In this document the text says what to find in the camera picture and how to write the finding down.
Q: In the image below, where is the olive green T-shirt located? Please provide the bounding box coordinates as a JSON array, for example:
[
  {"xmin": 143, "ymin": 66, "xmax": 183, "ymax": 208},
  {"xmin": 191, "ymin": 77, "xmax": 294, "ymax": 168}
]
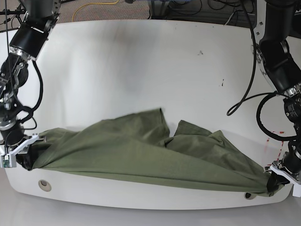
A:
[{"xmin": 32, "ymin": 109, "xmax": 282, "ymax": 197}]

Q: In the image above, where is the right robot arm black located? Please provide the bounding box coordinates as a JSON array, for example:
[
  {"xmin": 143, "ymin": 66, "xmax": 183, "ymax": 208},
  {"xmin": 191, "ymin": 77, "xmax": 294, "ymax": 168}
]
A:
[{"xmin": 0, "ymin": 0, "xmax": 62, "ymax": 170}]

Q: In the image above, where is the yellow cable on floor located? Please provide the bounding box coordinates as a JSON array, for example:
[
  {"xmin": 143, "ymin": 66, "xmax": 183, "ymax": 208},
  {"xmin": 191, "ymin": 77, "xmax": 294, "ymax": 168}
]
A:
[{"xmin": 72, "ymin": 0, "xmax": 120, "ymax": 22}]

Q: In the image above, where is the table cable grommet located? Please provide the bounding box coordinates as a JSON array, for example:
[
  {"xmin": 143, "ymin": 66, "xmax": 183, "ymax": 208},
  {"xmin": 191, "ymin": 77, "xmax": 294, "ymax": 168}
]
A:
[
  {"xmin": 38, "ymin": 180, "xmax": 52, "ymax": 192},
  {"xmin": 244, "ymin": 193, "xmax": 257, "ymax": 200}
]

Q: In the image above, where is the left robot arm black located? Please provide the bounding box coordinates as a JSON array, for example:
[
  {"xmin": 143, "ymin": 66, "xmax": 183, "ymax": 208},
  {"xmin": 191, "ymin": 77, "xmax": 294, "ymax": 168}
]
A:
[{"xmin": 253, "ymin": 0, "xmax": 301, "ymax": 195}]

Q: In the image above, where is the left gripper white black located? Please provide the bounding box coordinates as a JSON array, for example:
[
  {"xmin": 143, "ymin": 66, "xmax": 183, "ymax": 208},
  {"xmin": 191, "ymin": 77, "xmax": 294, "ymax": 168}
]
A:
[{"xmin": 265, "ymin": 150, "xmax": 301, "ymax": 197}]

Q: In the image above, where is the black tripod stand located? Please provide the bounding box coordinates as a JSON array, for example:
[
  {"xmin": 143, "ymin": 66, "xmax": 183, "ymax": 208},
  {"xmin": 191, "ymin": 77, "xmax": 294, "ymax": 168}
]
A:
[{"xmin": 0, "ymin": 0, "xmax": 26, "ymax": 31}]

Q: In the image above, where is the red tape rectangle marking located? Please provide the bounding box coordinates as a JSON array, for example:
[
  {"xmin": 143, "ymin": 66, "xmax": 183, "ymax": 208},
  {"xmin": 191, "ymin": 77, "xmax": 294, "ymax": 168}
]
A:
[{"xmin": 262, "ymin": 137, "xmax": 284, "ymax": 165}]

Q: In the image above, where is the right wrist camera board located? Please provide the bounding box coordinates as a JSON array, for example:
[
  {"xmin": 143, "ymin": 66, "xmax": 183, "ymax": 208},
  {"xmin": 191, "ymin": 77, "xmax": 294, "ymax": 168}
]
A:
[{"xmin": 0, "ymin": 155, "xmax": 11, "ymax": 168}]

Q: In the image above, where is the right table cable grommet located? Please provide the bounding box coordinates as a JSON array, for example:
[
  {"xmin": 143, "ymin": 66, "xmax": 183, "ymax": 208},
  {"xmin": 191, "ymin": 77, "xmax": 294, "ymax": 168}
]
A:
[{"xmin": 244, "ymin": 193, "xmax": 257, "ymax": 200}]

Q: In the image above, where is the left table cable grommet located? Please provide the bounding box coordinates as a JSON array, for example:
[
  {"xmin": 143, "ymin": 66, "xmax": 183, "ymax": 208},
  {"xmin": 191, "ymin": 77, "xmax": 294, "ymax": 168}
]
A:
[{"xmin": 38, "ymin": 180, "xmax": 52, "ymax": 192}]

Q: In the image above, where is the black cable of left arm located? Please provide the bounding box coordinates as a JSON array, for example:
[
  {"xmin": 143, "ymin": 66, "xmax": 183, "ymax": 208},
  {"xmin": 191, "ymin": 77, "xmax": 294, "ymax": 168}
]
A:
[{"xmin": 226, "ymin": 0, "xmax": 299, "ymax": 142}]

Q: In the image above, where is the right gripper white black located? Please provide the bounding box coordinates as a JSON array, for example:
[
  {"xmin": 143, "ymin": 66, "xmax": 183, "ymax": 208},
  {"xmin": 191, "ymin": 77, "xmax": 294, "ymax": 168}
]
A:
[{"xmin": 1, "ymin": 126, "xmax": 46, "ymax": 170}]

